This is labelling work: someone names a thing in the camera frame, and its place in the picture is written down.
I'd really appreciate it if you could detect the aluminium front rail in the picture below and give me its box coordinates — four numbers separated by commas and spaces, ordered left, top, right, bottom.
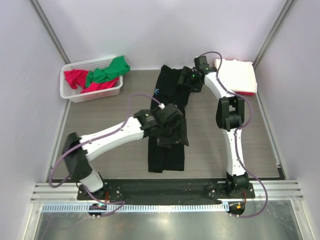
31, 180, 304, 203

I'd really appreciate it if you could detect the white perforated plastic basket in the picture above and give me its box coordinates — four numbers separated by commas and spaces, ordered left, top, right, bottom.
59, 56, 130, 103

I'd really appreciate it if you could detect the left aluminium frame post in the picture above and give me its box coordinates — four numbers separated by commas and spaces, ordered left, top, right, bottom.
28, 0, 71, 64

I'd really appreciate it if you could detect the right aluminium frame post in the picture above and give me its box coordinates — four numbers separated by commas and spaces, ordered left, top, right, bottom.
253, 0, 297, 69

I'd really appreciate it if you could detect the aluminium frame post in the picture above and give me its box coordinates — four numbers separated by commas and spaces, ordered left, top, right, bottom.
253, 0, 297, 69
28, 0, 71, 64

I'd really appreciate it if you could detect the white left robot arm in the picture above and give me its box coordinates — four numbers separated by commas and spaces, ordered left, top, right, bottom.
62, 103, 189, 200

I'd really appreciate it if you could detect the black t shirt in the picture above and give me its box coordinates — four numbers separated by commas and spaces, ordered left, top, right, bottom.
147, 65, 190, 173

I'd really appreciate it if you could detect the folded white t shirt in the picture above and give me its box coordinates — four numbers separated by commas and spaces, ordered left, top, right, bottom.
218, 58, 258, 93

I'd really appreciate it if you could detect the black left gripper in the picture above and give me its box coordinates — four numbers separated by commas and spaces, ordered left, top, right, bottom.
158, 117, 188, 148

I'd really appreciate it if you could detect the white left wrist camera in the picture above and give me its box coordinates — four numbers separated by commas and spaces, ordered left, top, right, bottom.
158, 103, 165, 110

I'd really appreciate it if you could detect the pink t shirt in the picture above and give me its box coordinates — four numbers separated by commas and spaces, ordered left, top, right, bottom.
64, 68, 121, 94

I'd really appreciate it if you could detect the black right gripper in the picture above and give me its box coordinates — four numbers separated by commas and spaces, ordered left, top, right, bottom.
176, 66, 203, 93

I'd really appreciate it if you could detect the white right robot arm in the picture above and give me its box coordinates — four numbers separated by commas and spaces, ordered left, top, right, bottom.
178, 54, 250, 198

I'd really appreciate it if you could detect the green t shirt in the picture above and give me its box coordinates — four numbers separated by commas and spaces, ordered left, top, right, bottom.
85, 55, 131, 88

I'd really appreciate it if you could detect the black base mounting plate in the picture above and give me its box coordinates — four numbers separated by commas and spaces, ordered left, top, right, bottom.
77, 178, 256, 205

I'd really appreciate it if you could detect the white slotted cable duct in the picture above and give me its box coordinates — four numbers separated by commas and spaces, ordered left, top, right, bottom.
41, 202, 229, 213

